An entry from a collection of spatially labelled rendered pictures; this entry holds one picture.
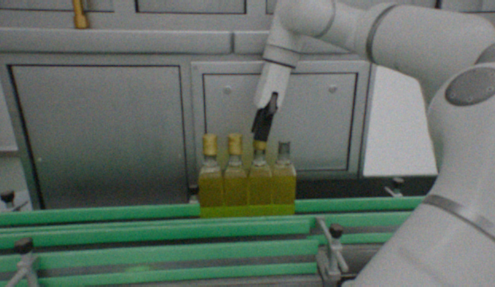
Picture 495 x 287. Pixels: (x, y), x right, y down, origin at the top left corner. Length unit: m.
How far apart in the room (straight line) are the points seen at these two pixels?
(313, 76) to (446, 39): 0.46
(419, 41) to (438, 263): 0.26
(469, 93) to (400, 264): 0.16
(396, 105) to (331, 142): 0.20
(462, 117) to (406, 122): 0.64
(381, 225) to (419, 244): 0.56
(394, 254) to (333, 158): 0.63
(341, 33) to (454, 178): 0.39
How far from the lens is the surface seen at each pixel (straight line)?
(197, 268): 0.71
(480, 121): 0.32
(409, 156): 1.00
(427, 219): 0.31
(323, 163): 0.91
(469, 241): 0.30
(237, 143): 0.70
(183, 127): 0.88
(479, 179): 0.31
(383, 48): 0.47
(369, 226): 0.84
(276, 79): 0.63
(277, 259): 0.71
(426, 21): 0.45
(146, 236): 0.77
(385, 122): 0.93
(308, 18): 0.57
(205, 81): 0.81
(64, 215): 0.92
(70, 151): 0.99
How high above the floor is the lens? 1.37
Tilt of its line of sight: 18 degrees down
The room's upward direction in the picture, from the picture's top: straight up
